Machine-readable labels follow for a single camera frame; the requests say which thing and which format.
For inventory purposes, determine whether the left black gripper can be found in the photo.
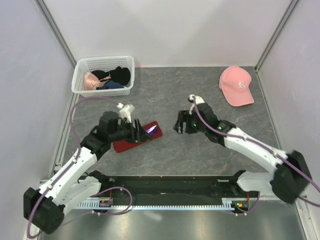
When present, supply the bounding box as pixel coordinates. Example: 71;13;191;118
109;118;153;144

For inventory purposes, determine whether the dark red cloth napkin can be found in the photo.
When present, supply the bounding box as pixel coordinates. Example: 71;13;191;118
112;120;164;154

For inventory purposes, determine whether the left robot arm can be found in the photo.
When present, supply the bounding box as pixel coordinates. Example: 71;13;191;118
23;111;152;234

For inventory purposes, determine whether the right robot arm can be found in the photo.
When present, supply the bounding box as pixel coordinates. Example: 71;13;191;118
173;110;312;204

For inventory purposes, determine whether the blue cloth in basket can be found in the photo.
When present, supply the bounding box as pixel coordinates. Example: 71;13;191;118
96;80;124;90

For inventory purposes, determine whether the black cloth in basket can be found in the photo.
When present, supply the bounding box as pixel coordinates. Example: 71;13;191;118
91;66;131;86

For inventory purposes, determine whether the pink baseball cap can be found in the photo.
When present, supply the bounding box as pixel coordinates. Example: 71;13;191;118
219;65;255;107

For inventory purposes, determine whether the pink cloth in basket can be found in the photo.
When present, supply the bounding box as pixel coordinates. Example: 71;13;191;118
83;72;102;91

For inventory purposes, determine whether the white plastic basket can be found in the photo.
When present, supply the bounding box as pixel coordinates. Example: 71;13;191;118
71;55;135;97

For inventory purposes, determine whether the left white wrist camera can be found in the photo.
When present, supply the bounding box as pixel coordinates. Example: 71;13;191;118
116;103;135;123

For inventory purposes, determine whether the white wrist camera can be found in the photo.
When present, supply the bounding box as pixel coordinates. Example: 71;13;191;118
116;103;135;123
187;94;218;123

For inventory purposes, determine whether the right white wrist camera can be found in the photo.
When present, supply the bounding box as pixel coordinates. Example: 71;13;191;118
187;94;218;123

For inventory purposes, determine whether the front aluminium rail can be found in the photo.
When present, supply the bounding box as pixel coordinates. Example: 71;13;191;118
34;178;307;201

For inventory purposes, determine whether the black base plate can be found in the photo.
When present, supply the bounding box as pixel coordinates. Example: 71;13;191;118
86;170;258;205

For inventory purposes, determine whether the light blue cable duct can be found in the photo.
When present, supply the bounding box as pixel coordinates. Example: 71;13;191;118
75;198;250;211

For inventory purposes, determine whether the left aluminium frame post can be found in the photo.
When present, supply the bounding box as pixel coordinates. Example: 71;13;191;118
34;0;77;68

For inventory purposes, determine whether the aluminium frame post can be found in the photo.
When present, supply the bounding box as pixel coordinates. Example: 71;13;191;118
34;0;77;68
254;0;300;73

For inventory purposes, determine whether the right aluminium frame post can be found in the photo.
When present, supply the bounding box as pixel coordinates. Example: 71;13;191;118
254;0;300;73

